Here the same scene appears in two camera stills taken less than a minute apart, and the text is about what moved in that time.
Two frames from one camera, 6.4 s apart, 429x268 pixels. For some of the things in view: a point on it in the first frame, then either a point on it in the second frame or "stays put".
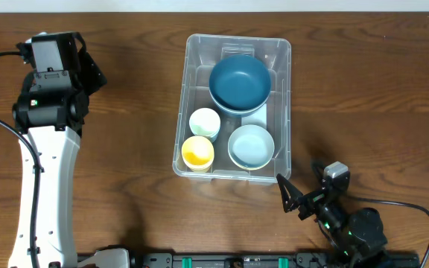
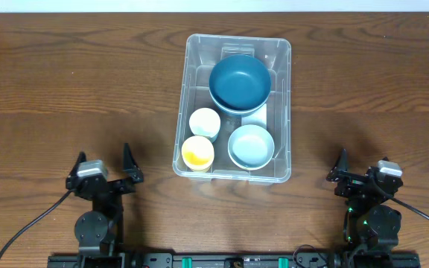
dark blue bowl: x=239 y=114 stays put
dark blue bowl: x=240 y=85 stays put
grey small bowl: x=251 y=147 stays put
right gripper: x=307 y=203 to x=360 y=182
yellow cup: x=199 y=167 stays put
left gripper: x=92 y=71 to x=109 y=184
